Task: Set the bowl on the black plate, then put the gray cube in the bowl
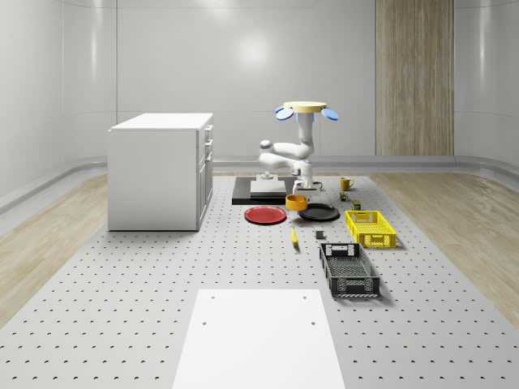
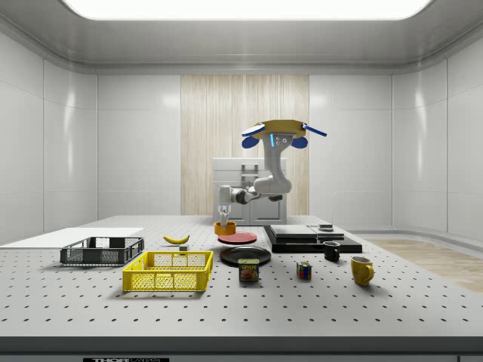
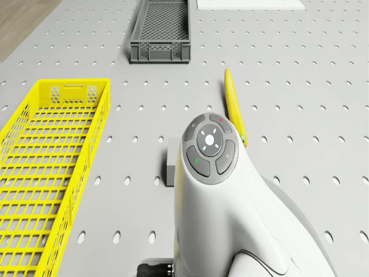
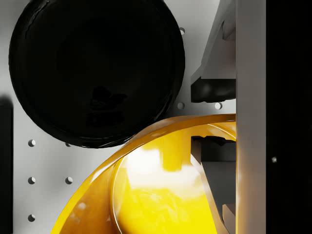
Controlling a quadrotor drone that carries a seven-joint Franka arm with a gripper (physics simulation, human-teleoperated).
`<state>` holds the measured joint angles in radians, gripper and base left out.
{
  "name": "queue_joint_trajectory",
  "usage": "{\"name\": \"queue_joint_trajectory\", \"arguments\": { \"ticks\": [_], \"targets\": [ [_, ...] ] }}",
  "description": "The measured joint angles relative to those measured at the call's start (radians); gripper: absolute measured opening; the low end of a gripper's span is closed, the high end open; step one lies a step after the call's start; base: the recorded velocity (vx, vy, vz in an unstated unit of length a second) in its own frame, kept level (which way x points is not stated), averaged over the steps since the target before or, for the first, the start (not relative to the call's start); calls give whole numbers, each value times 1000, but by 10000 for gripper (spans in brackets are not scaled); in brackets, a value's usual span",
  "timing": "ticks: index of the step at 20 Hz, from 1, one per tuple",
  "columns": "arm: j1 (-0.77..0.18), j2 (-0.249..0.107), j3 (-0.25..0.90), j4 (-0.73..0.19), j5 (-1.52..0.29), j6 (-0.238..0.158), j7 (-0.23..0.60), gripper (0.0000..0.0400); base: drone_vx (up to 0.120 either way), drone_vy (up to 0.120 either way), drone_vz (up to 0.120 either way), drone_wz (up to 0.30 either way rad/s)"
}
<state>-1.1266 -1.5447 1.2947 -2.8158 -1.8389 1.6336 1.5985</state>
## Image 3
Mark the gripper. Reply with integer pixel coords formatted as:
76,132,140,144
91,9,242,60
136,257,175,277

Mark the grey cube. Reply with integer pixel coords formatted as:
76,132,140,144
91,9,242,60
164,137,182,187

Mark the banana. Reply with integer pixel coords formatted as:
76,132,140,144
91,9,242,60
224,68,249,149

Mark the yellow basket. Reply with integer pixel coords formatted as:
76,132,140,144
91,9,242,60
0,78,111,277

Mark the dark grey basket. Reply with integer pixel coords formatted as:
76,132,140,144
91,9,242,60
128,0,192,65

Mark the white board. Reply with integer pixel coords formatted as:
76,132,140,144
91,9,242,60
196,0,307,11

